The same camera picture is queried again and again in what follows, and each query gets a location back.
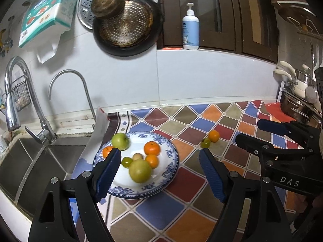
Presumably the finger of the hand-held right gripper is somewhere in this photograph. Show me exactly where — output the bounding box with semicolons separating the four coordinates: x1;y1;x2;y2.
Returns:
257;119;323;155
235;133;315;167

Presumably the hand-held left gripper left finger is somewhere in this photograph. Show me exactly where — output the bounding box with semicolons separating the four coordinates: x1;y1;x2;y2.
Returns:
28;147;122;242

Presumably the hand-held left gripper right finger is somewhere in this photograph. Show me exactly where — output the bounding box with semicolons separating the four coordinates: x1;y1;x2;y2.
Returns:
199;148;294;242

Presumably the large yellow-green fruit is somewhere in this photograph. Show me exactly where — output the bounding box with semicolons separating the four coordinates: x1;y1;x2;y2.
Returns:
129;158;152;184

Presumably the blue and white plate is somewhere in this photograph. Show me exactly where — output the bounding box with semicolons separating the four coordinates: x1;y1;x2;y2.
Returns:
93;131;179;199

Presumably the large orange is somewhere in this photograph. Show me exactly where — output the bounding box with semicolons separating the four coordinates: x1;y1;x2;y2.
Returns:
144;141;161;156

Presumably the red patterned mat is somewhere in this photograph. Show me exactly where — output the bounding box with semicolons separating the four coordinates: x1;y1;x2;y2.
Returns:
264;101;284;123

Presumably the stainless steel pot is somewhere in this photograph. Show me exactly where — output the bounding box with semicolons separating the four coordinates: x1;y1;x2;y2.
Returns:
281;91;312;123
306;111;322;129

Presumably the metal pot rack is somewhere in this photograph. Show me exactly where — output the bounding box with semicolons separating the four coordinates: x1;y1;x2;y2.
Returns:
276;81;322;129

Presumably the green apple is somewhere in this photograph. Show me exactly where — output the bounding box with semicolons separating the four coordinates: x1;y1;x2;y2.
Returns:
111;132;130;151

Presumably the white plastic sheet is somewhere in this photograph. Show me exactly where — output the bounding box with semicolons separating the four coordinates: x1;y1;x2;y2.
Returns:
72;106;109;179

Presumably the grey slotted spatula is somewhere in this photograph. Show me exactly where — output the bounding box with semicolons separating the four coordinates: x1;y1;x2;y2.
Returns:
305;86;318;104

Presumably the colourful chequered tablecloth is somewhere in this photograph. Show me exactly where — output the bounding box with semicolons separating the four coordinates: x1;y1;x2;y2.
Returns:
68;99;323;242

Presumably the stainless steel sink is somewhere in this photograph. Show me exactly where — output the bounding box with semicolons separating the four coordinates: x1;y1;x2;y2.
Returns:
0;137;94;208

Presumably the thin gooseneck faucet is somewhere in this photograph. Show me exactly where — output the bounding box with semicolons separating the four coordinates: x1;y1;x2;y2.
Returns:
48;70;97;129

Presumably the chrome kitchen faucet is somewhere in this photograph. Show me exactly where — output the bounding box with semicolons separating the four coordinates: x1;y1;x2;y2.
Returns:
4;56;57;144

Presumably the decorated wooden board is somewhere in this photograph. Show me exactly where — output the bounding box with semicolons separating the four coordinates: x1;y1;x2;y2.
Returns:
272;0;323;40

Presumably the white blue pump bottle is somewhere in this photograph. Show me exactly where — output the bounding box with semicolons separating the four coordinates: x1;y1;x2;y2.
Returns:
182;2;200;50

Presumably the black frying pan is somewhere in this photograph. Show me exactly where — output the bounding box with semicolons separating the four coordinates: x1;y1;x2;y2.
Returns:
92;0;164;56

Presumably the perforated steel steamer plate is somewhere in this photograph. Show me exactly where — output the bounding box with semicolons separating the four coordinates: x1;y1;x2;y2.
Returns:
77;0;161;31

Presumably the teal white paper towel pack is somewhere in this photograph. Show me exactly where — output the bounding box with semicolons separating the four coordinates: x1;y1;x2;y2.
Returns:
18;0;79;64

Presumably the steel lidded saucepan white handle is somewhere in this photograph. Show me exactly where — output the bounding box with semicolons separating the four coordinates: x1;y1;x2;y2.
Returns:
278;60;315;85

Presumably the dark wooden window frame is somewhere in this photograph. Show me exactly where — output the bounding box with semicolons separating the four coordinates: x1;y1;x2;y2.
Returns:
156;0;279;64

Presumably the black wire basket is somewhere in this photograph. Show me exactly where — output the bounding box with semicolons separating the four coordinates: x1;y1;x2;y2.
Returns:
0;80;32;115

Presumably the yellow wall hook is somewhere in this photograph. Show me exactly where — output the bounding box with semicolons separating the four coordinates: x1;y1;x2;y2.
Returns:
0;18;14;58

